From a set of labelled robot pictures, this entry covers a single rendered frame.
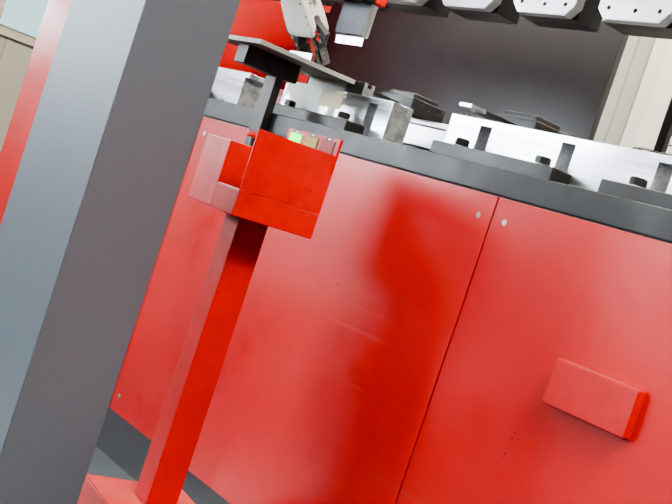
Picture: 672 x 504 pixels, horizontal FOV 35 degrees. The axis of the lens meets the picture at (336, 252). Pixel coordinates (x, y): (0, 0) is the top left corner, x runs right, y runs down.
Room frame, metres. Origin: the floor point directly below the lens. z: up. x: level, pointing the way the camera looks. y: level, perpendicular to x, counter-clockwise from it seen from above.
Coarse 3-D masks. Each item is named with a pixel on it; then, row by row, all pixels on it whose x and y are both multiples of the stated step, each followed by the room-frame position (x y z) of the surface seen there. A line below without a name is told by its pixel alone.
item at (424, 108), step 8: (376, 96) 2.47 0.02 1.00; (384, 96) 2.47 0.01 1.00; (392, 96) 2.53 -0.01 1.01; (400, 96) 2.51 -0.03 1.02; (408, 96) 2.49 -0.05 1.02; (416, 96) 2.49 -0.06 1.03; (408, 104) 2.48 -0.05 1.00; (416, 104) 2.48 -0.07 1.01; (424, 104) 2.49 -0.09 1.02; (432, 104) 2.53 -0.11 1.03; (416, 112) 2.48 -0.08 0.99; (424, 112) 2.50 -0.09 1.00; (432, 112) 2.51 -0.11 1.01; (440, 112) 2.53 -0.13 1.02; (432, 120) 2.52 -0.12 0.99; (440, 120) 2.54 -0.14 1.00
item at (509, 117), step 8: (464, 104) 2.13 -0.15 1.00; (472, 104) 2.11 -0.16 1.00; (480, 112) 2.14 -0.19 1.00; (488, 112) 2.15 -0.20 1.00; (504, 112) 2.26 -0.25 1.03; (512, 112) 2.25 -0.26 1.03; (496, 120) 2.18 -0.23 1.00; (504, 120) 2.18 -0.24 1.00; (512, 120) 2.23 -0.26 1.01; (520, 120) 2.21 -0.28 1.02; (528, 120) 2.19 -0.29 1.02; (536, 120) 2.19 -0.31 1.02; (544, 120) 2.21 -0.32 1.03; (536, 128) 2.18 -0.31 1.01; (544, 128) 2.19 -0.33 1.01; (552, 128) 2.21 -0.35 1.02
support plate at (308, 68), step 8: (232, 40) 2.25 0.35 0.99; (240, 40) 2.21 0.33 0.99; (248, 40) 2.19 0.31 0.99; (256, 40) 2.17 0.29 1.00; (264, 40) 2.16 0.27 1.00; (264, 48) 2.21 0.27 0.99; (272, 48) 2.17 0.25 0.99; (280, 48) 2.19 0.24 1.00; (280, 56) 2.25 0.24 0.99; (288, 56) 2.21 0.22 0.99; (296, 56) 2.22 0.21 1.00; (296, 64) 2.30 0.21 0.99; (304, 64) 2.25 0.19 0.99; (312, 64) 2.24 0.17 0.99; (304, 72) 2.41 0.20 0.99; (312, 72) 2.35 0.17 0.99; (320, 72) 2.30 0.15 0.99; (328, 72) 2.27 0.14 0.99; (336, 72) 2.29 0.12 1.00; (336, 80) 2.35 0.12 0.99; (344, 80) 2.31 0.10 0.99; (352, 80) 2.32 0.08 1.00
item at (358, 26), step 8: (344, 8) 2.43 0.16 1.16; (352, 8) 2.41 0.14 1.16; (360, 8) 2.39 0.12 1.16; (368, 8) 2.36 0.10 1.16; (376, 8) 2.37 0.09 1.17; (344, 16) 2.42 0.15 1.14; (352, 16) 2.40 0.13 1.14; (360, 16) 2.38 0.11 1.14; (368, 16) 2.36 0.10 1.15; (344, 24) 2.41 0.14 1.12; (352, 24) 2.39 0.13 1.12; (360, 24) 2.37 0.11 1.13; (368, 24) 2.37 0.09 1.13; (336, 32) 2.43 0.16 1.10; (344, 32) 2.41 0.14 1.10; (352, 32) 2.39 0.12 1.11; (360, 32) 2.36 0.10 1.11; (368, 32) 2.37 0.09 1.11; (336, 40) 2.44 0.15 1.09; (344, 40) 2.41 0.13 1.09; (352, 40) 2.39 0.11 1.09; (360, 40) 2.37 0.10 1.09
